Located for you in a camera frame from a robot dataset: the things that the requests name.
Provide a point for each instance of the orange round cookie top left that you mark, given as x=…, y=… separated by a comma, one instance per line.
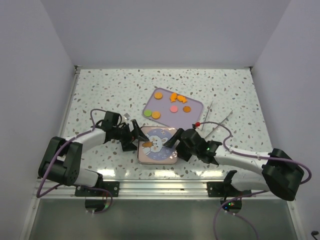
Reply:
x=158, y=95

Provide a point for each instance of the pink round cookie upper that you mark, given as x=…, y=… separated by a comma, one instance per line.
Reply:
x=173, y=108

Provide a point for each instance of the metal serving tongs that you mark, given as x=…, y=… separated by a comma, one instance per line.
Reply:
x=215, y=112

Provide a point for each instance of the aluminium mounting rail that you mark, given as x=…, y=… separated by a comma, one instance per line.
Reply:
x=146, y=189

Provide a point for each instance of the green round cookie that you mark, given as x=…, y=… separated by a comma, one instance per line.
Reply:
x=147, y=113

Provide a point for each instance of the orange round cookie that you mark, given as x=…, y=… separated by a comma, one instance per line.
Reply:
x=158, y=95
x=156, y=115

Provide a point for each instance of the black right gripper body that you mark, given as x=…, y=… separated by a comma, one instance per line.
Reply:
x=185, y=152

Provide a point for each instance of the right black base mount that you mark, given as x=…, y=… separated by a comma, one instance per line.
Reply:
x=228, y=187

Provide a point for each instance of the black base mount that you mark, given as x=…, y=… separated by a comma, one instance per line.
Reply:
x=228, y=187
x=103, y=189

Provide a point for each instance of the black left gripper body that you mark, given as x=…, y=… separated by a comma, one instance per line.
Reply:
x=123, y=134

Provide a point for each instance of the orange fish cookie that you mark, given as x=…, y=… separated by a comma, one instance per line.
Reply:
x=182, y=99
x=173, y=97

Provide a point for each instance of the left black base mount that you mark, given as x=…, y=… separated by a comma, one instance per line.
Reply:
x=103, y=189

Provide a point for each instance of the lilac plastic tray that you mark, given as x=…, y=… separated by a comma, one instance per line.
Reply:
x=177, y=120

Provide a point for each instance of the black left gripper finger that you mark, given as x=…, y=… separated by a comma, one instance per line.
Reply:
x=137, y=133
x=128, y=146

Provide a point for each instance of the silver tin lid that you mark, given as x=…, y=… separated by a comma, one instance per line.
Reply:
x=153, y=151

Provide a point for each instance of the orange fish cookie right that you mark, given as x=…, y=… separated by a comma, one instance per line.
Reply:
x=182, y=99

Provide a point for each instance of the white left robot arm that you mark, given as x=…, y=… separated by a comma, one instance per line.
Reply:
x=61, y=162

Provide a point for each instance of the orange round cookie lower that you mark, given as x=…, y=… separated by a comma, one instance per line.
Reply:
x=156, y=115

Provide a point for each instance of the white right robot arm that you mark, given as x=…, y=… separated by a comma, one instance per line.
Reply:
x=273, y=171

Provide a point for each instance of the orange fish cookie top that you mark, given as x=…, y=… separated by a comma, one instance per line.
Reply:
x=173, y=97

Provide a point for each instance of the brown chip cookie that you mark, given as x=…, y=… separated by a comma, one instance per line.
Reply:
x=186, y=109

